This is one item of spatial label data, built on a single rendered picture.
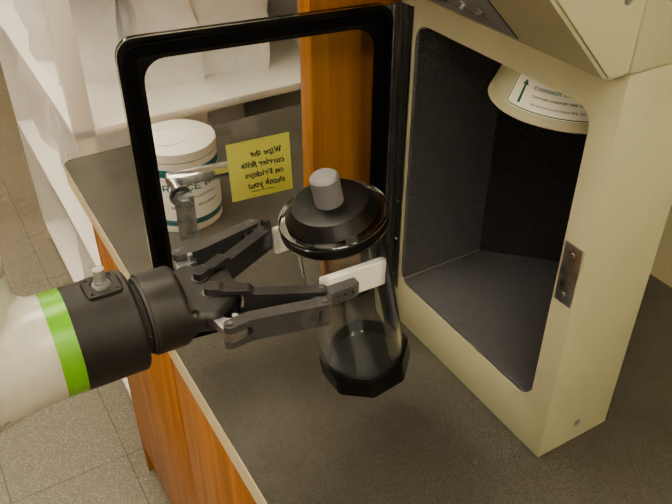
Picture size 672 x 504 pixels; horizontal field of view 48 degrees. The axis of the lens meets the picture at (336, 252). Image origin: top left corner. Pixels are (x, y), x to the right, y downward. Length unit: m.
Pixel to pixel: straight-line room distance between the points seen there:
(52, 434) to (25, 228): 1.13
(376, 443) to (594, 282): 0.33
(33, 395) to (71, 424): 1.68
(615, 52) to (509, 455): 0.49
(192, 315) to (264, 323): 0.06
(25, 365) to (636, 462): 0.68
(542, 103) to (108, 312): 0.45
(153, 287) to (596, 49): 0.40
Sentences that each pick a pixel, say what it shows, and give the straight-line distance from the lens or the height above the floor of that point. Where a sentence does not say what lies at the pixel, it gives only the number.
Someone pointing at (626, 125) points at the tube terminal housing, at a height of 1.36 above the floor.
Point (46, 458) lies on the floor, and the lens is 2.26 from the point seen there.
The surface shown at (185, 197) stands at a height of 1.21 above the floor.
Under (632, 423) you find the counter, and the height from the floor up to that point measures 0.94.
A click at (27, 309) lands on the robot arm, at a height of 1.26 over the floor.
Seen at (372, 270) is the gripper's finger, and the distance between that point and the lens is 0.71.
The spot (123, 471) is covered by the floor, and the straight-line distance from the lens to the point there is 2.16.
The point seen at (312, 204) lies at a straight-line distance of 0.71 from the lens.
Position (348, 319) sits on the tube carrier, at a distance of 0.75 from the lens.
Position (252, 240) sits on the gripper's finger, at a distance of 0.75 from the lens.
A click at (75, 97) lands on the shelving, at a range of 1.68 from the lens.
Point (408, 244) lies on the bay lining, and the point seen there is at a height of 1.07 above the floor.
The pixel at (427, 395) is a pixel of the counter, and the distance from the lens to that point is 0.98.
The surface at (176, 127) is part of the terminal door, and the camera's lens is 0.83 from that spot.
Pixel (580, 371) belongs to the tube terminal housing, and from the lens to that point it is 0.87.
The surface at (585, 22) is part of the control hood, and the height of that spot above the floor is 1.46.
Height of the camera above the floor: 1.64
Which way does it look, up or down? 36 degrees down
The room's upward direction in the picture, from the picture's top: straight up
